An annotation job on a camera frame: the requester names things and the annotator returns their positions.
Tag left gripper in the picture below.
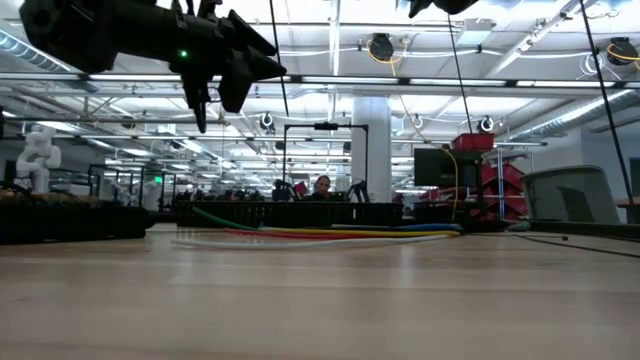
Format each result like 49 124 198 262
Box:
149 0 288 135

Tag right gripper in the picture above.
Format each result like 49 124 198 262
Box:
407 0 480 19

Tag black slotted cable raceway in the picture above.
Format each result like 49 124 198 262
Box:
174 200 404 229

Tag long ceiling light bar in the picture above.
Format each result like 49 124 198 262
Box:
87 73 640 89

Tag red storage bin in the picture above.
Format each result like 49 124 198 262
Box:
451 132 496 152

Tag white pillar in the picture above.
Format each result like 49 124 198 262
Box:
351 96 393 201

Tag person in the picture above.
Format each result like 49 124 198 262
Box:
309 174 335 201

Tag black monitor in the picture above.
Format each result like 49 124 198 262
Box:
413 147 484 190

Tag stack of red bins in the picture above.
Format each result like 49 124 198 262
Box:
480 163 529 221

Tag white robot figure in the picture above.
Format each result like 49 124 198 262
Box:
14 124 63 195

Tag black work glove grey cuff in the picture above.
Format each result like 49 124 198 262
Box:
0 198 151 245

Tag black ceiling cable reel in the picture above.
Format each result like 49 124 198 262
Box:
606 36 640 69
368 32 396 63

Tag black camera stand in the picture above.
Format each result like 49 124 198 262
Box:
282 121 370 201

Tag yellow hanging cable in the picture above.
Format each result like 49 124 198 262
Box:
439 146 460 221

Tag black aluminium frame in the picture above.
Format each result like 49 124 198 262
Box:
529 219 640 242

